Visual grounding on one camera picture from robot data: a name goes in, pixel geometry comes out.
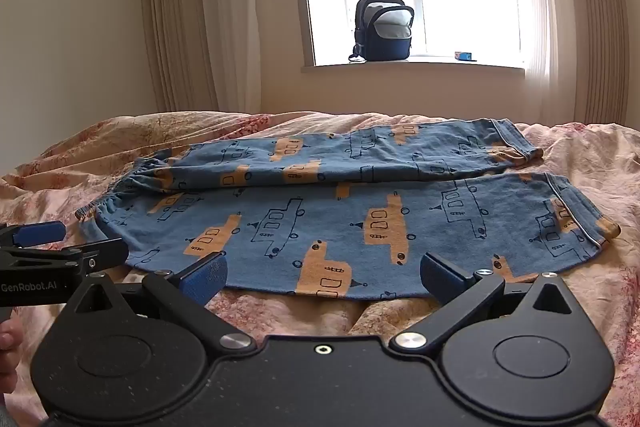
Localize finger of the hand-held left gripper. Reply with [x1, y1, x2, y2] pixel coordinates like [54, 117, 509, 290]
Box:
[0, 238, 130, 277]
[0, 221, 67, 247]

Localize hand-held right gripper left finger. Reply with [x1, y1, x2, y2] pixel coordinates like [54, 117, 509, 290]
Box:
[62, 251, 256, 354]

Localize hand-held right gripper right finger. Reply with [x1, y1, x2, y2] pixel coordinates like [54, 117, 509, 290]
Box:
[389, 252, 581, 354]

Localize blue printed pants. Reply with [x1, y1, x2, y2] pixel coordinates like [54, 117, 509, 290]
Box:
[75, 118, 621, 303]

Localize person's left hand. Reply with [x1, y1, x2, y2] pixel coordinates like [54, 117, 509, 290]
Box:
[0, 314, 22, 395]

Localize pink floral blanket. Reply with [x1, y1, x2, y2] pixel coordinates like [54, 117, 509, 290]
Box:
[0, 110, 640, 427]

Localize white window sill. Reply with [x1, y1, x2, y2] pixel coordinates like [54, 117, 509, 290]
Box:
[300, 59, 527, 78]

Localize dark blue backpack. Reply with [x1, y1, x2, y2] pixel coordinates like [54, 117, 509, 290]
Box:
[348, 0, 416, 62]

